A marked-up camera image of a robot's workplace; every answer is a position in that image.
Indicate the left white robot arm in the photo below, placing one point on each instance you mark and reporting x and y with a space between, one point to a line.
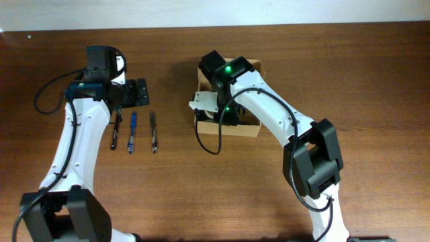
65 207

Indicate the blue pen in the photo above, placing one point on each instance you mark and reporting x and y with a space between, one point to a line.
132 133

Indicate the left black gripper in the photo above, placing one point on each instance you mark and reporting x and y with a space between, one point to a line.
142 92

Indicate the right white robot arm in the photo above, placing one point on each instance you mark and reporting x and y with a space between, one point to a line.
312 159

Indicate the black pen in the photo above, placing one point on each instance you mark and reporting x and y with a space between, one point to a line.
115 132

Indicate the cardboard box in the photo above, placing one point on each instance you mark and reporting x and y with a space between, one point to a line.
250 127

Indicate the dark grey pen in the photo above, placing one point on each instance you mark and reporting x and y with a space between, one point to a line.
153 132

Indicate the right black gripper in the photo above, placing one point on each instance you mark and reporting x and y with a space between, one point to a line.
213 116

